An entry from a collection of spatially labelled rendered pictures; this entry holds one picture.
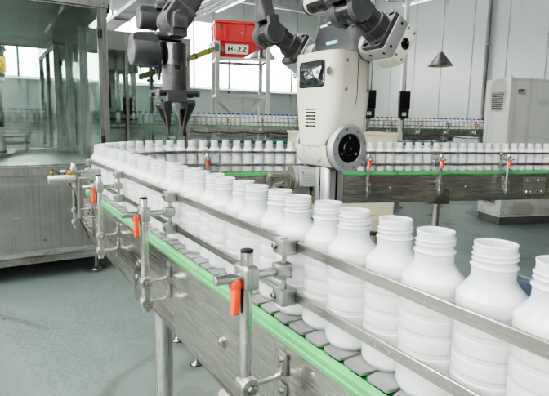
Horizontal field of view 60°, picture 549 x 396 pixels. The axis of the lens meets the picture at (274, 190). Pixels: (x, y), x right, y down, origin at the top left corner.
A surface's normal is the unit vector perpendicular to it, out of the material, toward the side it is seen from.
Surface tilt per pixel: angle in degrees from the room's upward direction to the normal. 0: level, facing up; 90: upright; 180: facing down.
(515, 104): 90
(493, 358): 90
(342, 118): 101
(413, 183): 90
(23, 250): 90
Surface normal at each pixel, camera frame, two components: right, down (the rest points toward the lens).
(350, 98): 0.51, 0.31
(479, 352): -0.58, 0.11
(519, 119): 0.24, 0.14
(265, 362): -0.86, 0.06
